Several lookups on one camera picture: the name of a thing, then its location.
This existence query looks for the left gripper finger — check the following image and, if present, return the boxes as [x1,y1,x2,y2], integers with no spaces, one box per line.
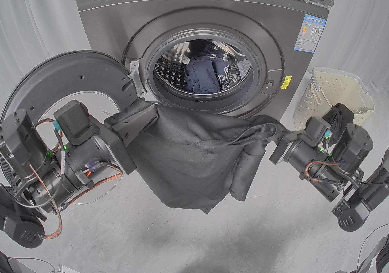
[119,104,159,148]

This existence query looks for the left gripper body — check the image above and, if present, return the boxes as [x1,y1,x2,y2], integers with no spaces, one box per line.
[33,118,137,214]

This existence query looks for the heap of dark clothes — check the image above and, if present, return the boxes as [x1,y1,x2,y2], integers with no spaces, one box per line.
[182,55,241,95]

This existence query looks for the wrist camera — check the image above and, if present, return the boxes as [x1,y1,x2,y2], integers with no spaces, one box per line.
[53,100,101,146]
[304,116,332,148]

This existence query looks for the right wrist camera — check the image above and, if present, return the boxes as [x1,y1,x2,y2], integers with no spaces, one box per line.
[304,116,332,148]

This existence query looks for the cream laundry basket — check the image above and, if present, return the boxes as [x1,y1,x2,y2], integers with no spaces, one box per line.
[293,67,375,133]

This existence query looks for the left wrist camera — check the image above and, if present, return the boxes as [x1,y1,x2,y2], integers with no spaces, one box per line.
[53,100,101,146]

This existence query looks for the dark grey garment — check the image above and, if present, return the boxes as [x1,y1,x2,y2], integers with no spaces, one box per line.
[105,102,293,215]

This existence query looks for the white curtain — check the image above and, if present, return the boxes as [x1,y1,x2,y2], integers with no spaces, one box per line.
[0,0,92,91]
[313,0,389,107]

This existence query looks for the washing machine door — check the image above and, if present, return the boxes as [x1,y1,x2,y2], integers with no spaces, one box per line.
[0,49,144,189]

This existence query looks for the black garment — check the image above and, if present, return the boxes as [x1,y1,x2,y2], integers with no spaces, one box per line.
[322,103,355,145]

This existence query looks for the grey washing machine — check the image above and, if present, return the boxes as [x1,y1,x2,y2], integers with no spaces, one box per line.
[71,0,337,128]

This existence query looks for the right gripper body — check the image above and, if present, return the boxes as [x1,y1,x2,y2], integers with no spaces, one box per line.
[269,131,347,203]

